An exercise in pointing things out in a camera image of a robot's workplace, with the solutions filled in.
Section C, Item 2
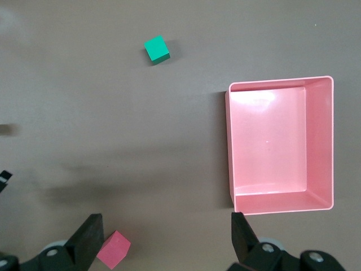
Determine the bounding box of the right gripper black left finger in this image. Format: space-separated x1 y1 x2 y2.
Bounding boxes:
19 213 104 271

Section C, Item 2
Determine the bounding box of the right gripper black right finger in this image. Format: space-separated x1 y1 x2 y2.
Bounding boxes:
227 211 346 271

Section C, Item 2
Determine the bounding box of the red foam cube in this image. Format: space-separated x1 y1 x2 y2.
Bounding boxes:
96 230 131 269

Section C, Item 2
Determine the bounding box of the pink plastic bin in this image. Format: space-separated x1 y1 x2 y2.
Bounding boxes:
224 75 335 216

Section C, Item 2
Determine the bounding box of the brown table mat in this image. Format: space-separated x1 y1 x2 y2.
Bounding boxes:
0 0 361 271

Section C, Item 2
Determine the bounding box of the green foam cube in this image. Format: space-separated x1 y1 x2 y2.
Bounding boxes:
143 34 171 65

